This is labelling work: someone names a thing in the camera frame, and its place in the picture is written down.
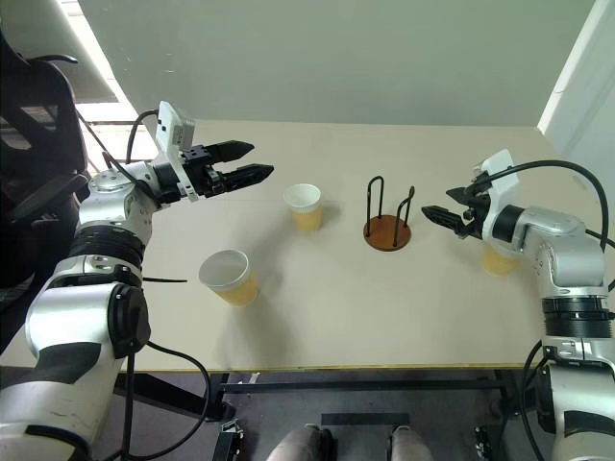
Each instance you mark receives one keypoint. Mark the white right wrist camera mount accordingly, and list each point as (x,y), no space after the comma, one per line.
(502,185)

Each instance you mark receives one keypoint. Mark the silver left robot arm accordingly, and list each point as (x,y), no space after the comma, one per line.
(96,307)

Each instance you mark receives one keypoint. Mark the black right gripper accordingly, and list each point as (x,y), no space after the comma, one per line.
(475,216)

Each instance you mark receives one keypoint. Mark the white partition panel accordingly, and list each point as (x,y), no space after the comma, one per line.
(581,62)

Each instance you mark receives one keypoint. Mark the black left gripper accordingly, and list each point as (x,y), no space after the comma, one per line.
(204,175)

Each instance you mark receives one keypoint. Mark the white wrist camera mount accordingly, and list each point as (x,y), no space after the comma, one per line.
(502,185)
(168,125)

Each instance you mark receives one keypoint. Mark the black flat plate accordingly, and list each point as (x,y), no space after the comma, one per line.
(365,419)

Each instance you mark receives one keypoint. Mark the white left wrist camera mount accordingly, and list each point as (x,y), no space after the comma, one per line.
(168,125)

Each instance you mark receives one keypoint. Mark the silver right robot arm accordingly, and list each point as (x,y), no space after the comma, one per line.
(567,249)

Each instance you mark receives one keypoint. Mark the grey-brown rounded shape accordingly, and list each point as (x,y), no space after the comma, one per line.
(410,444)
(295,444)

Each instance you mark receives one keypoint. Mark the black metal table frame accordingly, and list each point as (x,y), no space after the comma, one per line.
(360,385)

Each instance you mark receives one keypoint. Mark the black office chair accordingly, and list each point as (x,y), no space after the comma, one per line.
(33,158)

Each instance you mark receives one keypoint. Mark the yellow white paper cup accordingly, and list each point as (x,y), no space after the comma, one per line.
(240,290)
(307,218)
(497,264)

